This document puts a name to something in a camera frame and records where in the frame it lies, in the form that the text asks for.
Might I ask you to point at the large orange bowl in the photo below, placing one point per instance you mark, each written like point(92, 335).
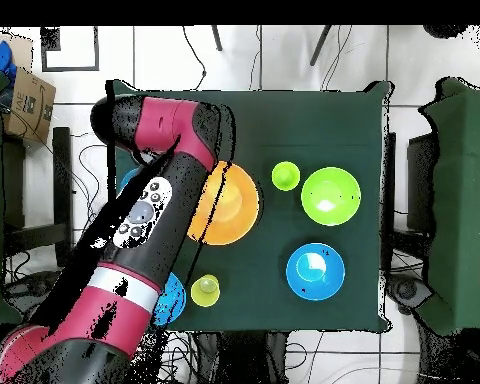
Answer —
point(236, 208)

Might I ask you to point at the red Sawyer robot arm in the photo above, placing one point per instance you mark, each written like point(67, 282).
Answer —
point(168, 224)

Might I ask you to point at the green cup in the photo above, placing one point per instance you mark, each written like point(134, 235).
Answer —
point(284, 176)

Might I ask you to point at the pale translucent yellow cup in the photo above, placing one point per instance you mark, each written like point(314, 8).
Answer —
point(205, 296)

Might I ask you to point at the large green bowl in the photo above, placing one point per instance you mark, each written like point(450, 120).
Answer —
point(328, 188)

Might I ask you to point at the large blue bowl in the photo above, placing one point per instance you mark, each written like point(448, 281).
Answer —
point(320, 284)
point(172, 300)

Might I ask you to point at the dark green table cloth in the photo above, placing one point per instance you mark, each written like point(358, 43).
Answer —
point(304, 120)

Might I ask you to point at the small blue bowl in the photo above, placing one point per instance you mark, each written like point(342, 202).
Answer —
point(127, 178)

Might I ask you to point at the black stand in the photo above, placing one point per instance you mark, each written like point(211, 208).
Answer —
point(240, 360)

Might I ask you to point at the black tripod leg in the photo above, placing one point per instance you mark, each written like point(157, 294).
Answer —
point(320, 44)
point(217, 38)

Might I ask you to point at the black chair base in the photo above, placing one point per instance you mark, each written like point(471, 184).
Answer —
point(408, 290)

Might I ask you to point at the printed cardboard box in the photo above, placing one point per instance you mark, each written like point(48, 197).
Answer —
point(28, 116)

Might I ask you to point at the blue bag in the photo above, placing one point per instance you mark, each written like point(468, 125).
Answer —
point(2, 58)

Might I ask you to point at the black chair frame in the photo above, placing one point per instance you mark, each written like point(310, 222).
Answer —
point(62, 180)

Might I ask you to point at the black square floor frame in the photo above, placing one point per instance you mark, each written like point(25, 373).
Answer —
point(50, 42)

